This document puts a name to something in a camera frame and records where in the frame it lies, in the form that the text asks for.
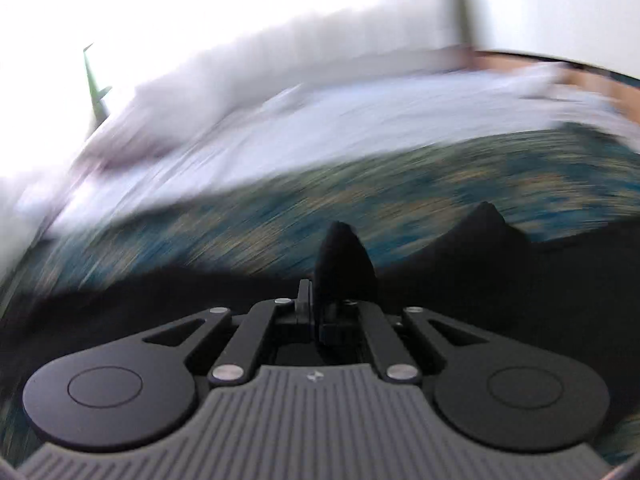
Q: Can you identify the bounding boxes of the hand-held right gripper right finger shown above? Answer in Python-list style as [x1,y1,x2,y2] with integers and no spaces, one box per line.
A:
[319,300,489,386]

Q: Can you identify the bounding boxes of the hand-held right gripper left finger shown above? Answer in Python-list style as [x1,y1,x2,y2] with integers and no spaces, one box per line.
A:
[144,279,314,387]

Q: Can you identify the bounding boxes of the black pants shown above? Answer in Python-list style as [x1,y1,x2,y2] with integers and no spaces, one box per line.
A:
[0,201,640,411]

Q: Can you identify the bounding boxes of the teal paisley blanket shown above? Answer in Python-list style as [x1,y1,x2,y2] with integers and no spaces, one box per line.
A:
[0,129,640,467]

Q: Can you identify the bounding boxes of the white bed sheet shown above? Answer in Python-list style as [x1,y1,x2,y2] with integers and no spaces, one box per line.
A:
[15,62,638,233]

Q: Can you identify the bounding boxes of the green curtain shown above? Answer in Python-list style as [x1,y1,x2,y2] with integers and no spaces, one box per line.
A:
[81,43,114,128]

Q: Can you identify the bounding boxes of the wooden bed frame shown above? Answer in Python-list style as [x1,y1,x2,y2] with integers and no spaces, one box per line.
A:
[462,49,640,113]

